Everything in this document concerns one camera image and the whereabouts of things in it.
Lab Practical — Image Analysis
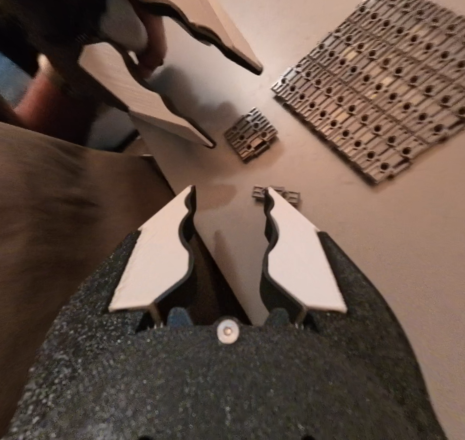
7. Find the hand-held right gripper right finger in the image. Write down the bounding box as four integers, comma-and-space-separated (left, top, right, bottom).
260, 187, 348, 325

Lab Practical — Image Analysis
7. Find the person's left forearm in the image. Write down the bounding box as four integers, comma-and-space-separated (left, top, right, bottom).
11, 71, 78, 122

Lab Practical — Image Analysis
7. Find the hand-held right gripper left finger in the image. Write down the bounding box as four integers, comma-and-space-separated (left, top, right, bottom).
108, 185, 197, 326

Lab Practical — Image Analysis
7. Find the person's left hand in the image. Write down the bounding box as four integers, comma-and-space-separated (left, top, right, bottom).
140, 10, 169, 79

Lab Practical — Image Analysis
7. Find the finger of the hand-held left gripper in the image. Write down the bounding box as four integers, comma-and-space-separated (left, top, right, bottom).
120, 0, 263, 76
78, 42, 217, 148

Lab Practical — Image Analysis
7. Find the mat of joined track links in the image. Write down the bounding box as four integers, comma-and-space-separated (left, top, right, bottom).
271, 0, 465, 185

